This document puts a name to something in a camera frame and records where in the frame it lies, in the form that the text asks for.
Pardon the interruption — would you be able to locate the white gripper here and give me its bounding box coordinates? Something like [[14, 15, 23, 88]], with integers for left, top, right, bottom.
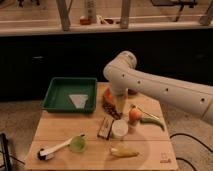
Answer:
[[109, 81, 127, 114]]

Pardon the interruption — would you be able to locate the white towel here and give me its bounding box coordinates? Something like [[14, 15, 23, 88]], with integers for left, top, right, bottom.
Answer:
[[69, 94, 88, 109]]

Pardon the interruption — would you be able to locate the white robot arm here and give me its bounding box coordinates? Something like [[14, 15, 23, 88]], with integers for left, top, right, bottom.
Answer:
[[103, 51, 213, 126]]

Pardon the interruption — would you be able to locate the black bowl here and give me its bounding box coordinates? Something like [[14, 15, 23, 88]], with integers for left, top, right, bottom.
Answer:
[[128, 89, 138, 95]]

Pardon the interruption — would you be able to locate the orange bowl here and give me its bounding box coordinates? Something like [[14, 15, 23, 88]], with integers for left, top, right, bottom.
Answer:
[[103, 88, 115, 106]]

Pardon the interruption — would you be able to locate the dark chocolate pieces pile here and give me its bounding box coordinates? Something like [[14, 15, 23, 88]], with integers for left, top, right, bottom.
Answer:
[[102, 103, 122, 120]]

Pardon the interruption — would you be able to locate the orange peach fruit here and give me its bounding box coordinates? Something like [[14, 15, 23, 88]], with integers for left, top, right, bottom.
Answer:
[[129, 107, 142, 122]]

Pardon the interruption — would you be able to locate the white round container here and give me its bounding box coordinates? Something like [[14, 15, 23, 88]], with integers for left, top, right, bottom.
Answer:
[[111, 119, 128, 139]]

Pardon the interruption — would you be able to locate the yellow banana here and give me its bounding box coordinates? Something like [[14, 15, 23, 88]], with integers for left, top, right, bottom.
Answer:
[[110, 146, 139, 157]]

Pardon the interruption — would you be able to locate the green plastic cup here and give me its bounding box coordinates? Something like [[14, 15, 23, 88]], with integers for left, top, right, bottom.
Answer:
[[69, 136, 86, 153]]

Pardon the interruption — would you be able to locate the green plastic tray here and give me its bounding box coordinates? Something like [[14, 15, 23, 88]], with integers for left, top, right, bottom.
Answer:
[[42, 77, 97, 113]]

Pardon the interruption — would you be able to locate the red object on shelf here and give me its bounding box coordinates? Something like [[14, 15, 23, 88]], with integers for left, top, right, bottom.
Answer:
[[79, 18, 92, 25]]

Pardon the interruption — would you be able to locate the white black brush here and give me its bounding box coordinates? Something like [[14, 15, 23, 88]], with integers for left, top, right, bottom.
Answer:
[[37, 137, 74, 161]]

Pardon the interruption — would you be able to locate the black stand at left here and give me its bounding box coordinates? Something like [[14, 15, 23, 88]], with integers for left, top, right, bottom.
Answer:
[[0, 133, 17, 171]]

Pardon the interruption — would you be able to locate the black floor cable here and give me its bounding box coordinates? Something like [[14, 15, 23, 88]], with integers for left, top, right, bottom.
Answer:
[[169, 132, 213, 171]]

